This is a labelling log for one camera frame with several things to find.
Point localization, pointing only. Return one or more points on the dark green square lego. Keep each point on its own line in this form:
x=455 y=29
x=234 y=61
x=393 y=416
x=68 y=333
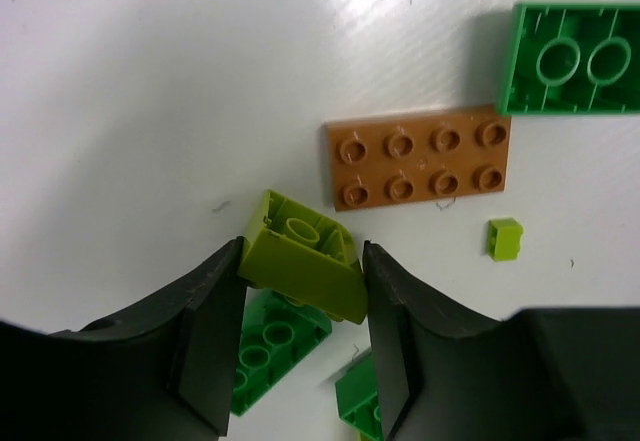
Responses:
x=357 y=399

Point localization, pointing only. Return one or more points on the tan lego plate upper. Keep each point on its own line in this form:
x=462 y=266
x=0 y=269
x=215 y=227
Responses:
x=415 y=157

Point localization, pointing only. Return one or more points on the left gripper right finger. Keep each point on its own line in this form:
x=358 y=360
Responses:
x=447 y=372

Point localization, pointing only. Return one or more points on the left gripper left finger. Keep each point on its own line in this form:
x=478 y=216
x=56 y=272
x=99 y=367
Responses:
x=162 y=368

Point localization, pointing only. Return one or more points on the long green lego brick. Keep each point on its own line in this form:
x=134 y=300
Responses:
x=276 y=336

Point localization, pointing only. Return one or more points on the tiny lime lego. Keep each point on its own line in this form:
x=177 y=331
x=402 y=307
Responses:
x=503 y=240

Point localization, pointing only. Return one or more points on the lime curved lego brick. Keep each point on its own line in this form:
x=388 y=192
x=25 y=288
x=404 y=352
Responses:
x=305 y=256

